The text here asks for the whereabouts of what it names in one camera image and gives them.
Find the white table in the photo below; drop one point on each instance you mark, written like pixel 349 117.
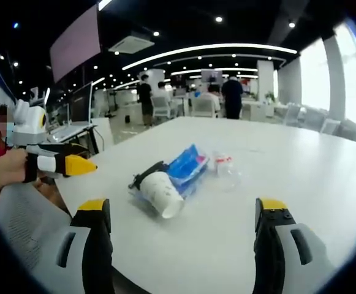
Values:
pixel 257 171

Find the white office chair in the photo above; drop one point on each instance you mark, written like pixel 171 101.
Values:
pixel 331 125
pixel 160 107
pixel 203 107
pixel 292 114

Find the white side desk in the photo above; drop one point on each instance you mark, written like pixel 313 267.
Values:
pixel 70 130

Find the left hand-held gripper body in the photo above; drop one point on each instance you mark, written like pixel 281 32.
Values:
pixel 30 125

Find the computer monitor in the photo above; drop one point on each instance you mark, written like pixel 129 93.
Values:
pixel 82 102

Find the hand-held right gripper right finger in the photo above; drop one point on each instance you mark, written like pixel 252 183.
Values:
pixel 269 245

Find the grey mesh chair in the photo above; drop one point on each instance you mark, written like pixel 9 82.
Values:
pixel 27 220

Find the white paper cup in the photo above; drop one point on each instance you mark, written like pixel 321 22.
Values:
pixel 162 193

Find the blue plastic packet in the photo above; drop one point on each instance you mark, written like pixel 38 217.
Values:
pixel 188 170

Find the hanging display screen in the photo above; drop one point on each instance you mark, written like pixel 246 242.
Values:
pixel 75 46

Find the ceiling air conditioner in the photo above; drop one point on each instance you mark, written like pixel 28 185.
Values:
pixel 131 44

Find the clear plastic bottle red label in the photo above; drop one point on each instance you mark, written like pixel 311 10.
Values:
pixel 223 167

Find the black clip item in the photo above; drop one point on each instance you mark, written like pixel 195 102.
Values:
pixel 144 176

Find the person's left hand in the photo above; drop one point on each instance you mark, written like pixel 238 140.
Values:
pixel 7 167

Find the clear plastic bag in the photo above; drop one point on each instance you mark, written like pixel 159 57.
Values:
pixel 147 203

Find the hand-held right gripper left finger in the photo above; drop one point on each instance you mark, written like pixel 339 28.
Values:
pixel 96 245

